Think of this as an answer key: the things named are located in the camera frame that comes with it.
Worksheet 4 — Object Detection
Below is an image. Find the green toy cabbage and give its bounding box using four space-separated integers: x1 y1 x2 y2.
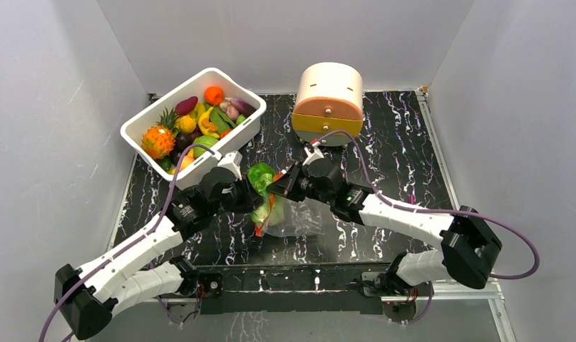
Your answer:
247 162 285 228

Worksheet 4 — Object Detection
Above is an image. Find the clear zip top bag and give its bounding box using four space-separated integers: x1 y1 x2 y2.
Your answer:
250 172 322 237

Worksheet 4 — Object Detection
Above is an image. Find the dark toy plum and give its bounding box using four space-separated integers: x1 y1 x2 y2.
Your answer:
175 133 193 152

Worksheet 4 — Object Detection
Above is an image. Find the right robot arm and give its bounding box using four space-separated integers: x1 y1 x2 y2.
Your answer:
267 158 502 295

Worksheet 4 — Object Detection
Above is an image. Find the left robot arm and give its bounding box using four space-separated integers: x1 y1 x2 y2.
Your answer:
53 167 263 341

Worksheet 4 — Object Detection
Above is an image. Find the toy peach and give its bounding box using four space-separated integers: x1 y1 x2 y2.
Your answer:
178 155 195 172

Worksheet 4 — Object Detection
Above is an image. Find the yellow toy fruit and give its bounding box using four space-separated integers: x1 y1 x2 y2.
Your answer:
175 115 197 134

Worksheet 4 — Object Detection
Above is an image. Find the toy garlic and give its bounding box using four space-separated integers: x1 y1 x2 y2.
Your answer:
219 100 241 122

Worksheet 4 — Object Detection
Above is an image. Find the round drawer cabinet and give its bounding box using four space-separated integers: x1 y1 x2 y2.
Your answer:
292 62 364 147

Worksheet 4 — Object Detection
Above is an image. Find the toy pineapple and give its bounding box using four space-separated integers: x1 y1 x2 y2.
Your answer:
140 108 177 160

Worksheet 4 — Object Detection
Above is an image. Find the purple toy onion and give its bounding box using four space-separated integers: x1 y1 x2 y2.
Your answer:
230 98 256 118

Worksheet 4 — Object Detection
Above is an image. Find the purple toy sweet potato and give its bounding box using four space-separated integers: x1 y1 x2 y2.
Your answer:
175 96 199 116

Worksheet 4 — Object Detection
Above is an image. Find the orange toy tangerine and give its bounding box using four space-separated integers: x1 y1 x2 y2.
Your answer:
204 86 225 105

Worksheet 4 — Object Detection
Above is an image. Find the white plastic bin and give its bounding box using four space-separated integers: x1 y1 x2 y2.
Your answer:
120 68 267 182

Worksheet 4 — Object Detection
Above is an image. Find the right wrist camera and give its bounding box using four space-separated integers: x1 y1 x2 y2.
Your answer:
302 142 325 165

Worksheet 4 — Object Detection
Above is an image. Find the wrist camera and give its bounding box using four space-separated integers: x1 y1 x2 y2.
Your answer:
302 142 325 165
217 151 242 180

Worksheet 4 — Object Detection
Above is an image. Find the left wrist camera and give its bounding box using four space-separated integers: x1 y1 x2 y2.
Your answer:
217 151 242 180

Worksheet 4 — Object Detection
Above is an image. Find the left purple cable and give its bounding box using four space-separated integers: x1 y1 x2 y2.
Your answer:
38 143 223 342

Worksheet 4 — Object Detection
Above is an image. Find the purple cable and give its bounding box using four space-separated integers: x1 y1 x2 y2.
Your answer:
38 143 223 342
312 130 541 281

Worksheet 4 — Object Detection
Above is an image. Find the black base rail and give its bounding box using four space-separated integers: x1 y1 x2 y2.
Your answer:
150 261 436 316

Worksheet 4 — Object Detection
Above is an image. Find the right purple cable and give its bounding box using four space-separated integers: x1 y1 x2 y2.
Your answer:
312 130 541 281

